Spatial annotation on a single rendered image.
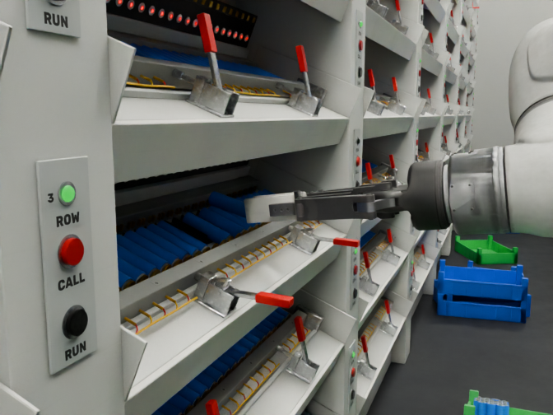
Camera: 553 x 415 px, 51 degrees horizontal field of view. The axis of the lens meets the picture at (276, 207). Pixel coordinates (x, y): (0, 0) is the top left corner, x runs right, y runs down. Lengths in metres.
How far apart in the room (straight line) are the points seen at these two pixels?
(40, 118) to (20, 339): 0.12
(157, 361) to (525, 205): 0.37
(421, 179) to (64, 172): 0.38
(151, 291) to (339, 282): 0.52
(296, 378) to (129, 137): 0.54
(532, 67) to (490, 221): 0.19
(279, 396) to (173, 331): 0.33
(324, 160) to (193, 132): 0.50
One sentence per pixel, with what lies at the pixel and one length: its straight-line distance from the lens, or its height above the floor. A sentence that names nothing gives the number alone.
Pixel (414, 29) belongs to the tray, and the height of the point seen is 0.94.
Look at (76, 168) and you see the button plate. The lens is 0.36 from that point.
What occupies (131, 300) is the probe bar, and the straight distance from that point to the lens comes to 0.49.
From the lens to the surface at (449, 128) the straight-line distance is 3.02.
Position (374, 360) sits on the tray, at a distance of 1.41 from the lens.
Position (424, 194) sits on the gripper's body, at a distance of 0.61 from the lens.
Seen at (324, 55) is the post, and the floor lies 0.81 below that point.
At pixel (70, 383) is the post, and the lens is 0.38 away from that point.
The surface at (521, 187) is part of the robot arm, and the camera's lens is 0.59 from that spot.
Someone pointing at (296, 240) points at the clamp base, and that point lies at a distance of 0.81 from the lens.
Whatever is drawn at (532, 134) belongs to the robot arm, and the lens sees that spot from 0.62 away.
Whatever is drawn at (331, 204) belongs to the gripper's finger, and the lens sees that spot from 0.62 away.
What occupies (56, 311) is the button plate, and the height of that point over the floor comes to 0.61.
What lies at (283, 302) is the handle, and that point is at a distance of 0.54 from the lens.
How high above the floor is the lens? 0.72
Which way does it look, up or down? 9 degrees down
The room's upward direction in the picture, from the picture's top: straight up
